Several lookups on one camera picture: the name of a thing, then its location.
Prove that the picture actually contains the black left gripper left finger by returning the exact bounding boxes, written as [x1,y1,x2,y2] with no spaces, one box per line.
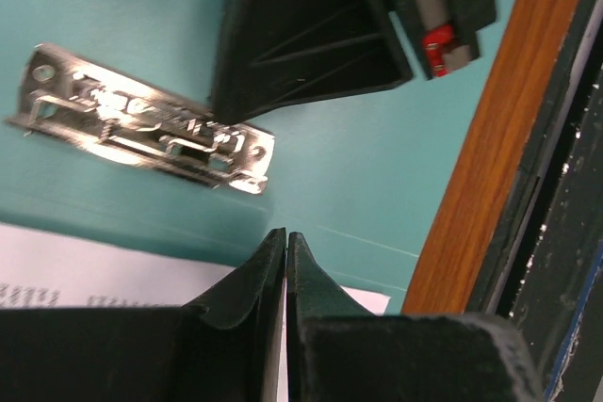
[0,227,287,402]

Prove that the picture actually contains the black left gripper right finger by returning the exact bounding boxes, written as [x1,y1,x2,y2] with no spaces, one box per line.
[286,233,544,401]

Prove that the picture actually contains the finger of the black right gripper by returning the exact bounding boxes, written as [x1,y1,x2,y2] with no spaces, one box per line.
[209,0,413,124]

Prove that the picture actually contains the teal file folder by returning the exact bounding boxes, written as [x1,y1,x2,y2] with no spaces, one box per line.
[1,0,514,313]

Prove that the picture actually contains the printed paper sheet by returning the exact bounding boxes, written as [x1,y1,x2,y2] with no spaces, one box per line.
[0,222,392,402]

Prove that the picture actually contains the metal folder clip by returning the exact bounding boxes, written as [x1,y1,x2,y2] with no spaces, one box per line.
[7,43,275,195]

